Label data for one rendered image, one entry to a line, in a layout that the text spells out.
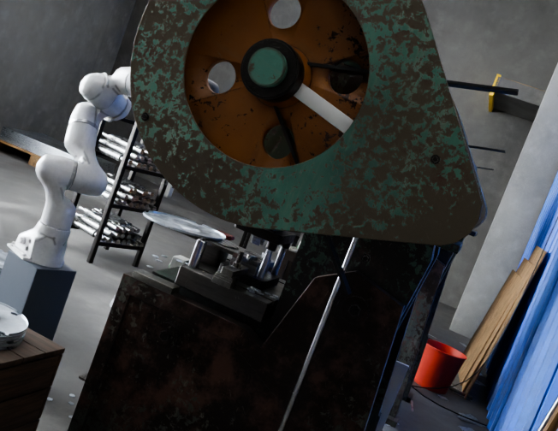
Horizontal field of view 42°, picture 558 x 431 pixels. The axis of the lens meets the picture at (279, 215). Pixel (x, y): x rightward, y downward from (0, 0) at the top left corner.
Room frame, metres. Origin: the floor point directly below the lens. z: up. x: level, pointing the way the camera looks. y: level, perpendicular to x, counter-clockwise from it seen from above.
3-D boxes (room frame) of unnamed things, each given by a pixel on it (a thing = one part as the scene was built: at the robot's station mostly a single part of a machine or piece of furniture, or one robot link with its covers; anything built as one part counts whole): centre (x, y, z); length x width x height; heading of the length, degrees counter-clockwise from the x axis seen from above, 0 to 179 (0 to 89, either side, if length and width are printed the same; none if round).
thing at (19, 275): (2.61, 0.75, 0.23); 0.18 x 0.18 x 0.45; 57
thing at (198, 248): (2.23, 0.19, 0.75); 0.03 x 0.03 x 0.10; 75
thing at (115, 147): (4.81, 1.05, 0.47); 0.46 x 0.43 x 0.95; 55
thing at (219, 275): (2.21, 0.07, 0.76); 0.17 x 0.06 x 0.10; 165
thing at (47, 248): (2.63, 0.78, 0.52); 0.22 x 0.19 x 0.14; 57
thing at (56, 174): (2.59, 0.78, 0.71); 0.18 x 0.11 x 0.25; 116
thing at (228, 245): (2.41, 0.20, 0.72); 0.25 x 0.14 x 0.14; 75
